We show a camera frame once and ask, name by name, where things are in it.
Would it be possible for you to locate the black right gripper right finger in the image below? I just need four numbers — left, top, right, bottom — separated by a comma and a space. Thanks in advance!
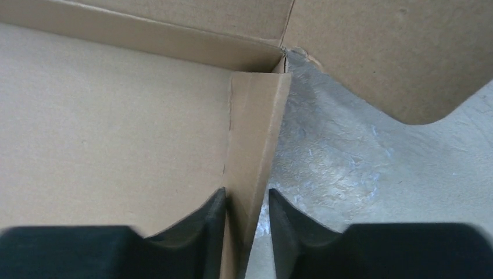
269, 189, 492, 278

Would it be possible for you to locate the brown cardboard box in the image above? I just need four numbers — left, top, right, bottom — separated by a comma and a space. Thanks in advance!
1, 1, 492, 278

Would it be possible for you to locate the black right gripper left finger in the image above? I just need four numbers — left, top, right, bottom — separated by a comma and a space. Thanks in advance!
1, 188, 226, 278

